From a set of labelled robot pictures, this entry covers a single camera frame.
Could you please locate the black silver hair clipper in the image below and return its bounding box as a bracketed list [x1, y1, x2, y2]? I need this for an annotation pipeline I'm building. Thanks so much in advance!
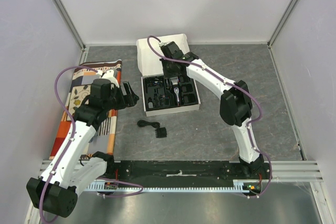
[170, 77, 182, 105]

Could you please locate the small clear oil bottle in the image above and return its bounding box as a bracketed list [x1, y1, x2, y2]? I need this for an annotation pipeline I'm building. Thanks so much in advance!
[148, 98, 153, 109]

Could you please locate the white clipper kit box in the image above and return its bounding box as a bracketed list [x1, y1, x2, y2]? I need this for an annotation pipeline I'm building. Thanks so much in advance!
[136, 38, 201, 116]

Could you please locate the black power cable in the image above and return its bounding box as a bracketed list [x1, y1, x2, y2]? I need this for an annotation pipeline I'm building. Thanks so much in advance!
[137, 119, 161, 129]

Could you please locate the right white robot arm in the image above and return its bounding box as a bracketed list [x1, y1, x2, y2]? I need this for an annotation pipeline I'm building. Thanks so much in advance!
[159, 42, 264, 179]

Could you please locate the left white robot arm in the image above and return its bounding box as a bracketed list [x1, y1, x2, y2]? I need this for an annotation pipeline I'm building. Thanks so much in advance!
[26, 78, 139, 218]

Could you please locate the comb guard in box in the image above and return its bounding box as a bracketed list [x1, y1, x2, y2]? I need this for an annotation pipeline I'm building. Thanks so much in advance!
[183, 94, 196, 104]
[181, 83, 194, 94]

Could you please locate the black comb guard attachment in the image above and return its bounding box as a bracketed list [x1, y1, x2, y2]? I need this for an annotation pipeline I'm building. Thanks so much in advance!
[155, 127, 167, 138]

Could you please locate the colourful patchwork cloth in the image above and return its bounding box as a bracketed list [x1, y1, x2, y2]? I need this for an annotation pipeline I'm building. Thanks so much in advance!
[48, 60, 123, 161]

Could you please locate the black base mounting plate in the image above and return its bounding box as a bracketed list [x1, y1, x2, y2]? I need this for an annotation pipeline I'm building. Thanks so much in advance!
[98, 161, 270, 186]

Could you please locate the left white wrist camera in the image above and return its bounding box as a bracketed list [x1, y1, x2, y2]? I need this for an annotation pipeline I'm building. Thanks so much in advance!
[97, 69, 120, 88]

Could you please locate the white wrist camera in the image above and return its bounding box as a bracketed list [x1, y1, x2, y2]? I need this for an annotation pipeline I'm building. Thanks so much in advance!
[159, 41, 171, 49]
[97, 69, 120, 88]

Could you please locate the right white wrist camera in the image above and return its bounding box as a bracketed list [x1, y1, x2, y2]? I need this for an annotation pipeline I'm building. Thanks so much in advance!
[159, 41, 171, 49]

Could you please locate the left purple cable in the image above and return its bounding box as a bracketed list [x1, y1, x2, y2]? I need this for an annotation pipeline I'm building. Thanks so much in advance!
[39, 66, 144, 223]

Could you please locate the grey slotted cable duct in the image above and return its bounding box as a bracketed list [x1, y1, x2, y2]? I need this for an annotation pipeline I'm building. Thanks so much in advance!
[85, 180, 261, 193]

